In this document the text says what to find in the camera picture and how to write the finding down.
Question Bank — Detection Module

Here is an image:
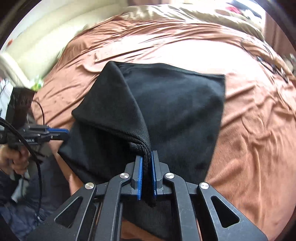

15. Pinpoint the cream padded headboard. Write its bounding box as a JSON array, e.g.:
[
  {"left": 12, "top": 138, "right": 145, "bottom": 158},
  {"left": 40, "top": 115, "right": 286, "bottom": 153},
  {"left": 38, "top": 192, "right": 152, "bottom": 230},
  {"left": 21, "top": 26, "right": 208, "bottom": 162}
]
[{"left": 0, "top": 0, "right": 130, "bottom": 80}]

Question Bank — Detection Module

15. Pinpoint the thick black gripper cable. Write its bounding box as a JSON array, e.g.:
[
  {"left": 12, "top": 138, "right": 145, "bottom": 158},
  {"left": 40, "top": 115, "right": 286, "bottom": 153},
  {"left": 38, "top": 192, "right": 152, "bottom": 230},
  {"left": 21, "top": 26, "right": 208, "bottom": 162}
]
[{"left": 0, "top": 100, "right": 46, "bottom": 219}]

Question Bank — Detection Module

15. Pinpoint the person's left hand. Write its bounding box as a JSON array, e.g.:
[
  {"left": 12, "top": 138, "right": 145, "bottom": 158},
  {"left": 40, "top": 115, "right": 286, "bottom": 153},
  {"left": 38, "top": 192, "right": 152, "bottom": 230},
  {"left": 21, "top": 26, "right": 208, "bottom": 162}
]
[{"left": 0, "top": 145, "right": 29, "bottom": 176}]

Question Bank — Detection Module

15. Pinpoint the brown bed sheet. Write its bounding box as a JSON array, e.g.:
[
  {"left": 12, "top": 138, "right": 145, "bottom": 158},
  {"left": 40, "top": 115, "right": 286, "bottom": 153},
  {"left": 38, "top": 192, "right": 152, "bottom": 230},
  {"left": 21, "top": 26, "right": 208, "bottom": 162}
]
[{"left": 30, "top": 10, "right": 296, "bottom": 241}]

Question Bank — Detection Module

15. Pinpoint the dark sleeveless shirt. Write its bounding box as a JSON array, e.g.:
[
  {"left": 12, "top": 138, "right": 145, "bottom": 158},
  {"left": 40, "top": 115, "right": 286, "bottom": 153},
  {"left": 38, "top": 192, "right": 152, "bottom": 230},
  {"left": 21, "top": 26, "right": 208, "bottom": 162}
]
[{"left": 58, "top": 61, "right": 226, "bottom": 235}]

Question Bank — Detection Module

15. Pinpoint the green item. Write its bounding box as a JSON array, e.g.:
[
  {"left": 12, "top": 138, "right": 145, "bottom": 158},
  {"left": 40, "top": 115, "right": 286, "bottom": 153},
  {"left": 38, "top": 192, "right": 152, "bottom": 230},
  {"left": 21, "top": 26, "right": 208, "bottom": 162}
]
[{"left": 32, "top": 77, "right": 45, "bottom": 91}]

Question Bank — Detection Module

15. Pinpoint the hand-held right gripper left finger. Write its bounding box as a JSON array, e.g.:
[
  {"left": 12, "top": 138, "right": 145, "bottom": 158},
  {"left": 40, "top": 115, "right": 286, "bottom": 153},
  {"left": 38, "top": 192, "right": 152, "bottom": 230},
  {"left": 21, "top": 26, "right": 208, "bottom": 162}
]
[{"left": 28, "top": 155, "right": 142, "bottom": 241}]

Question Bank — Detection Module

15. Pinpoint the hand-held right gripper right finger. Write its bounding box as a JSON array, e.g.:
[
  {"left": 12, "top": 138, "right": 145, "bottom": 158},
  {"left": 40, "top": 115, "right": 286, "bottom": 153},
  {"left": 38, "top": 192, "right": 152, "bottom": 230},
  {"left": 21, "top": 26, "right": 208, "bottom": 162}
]
[{"left": 151, "top": 150, "right": 267, "bottom": 241}]

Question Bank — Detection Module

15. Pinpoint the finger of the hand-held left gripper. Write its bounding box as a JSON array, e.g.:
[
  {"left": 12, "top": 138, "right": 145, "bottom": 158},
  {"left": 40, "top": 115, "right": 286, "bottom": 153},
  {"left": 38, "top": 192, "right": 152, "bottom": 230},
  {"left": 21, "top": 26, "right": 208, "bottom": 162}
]
[{"left": 47, "top": 128, "right": 70, "bottom": 141}]

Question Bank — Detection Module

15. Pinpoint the beige blanket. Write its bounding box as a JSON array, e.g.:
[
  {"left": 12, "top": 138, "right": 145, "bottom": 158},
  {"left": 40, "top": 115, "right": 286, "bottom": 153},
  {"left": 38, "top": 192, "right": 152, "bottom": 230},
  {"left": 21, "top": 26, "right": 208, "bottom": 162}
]
[{"left": 113, "top": 0, "right": 267, "bottom": 40}]

